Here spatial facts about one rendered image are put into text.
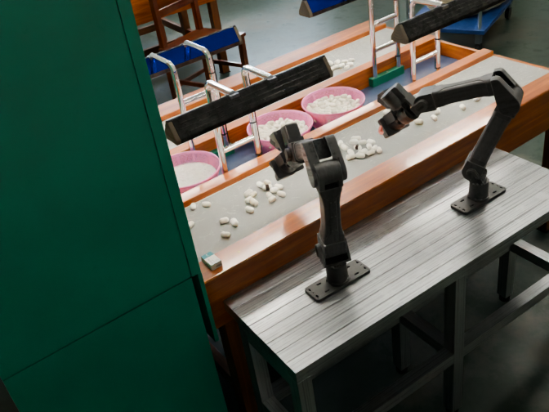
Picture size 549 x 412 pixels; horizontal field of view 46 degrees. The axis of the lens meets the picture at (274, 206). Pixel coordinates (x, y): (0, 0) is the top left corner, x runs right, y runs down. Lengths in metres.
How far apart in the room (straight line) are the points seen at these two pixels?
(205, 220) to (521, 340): 1.32
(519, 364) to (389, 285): 0.87
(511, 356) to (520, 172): 0.71
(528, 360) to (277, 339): 1.17
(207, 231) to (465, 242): 0.81
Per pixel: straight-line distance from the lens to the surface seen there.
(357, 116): 2.58
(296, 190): 2.20
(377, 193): 2.15
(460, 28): 5.04
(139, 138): 1.51
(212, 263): 1.87
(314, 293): 1.87
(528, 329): 2.75
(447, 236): 2.07
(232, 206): 2.18
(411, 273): 1.93
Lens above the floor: 1.92
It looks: 34 degrees down
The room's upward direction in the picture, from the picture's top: 9 degrees counter-clockwise
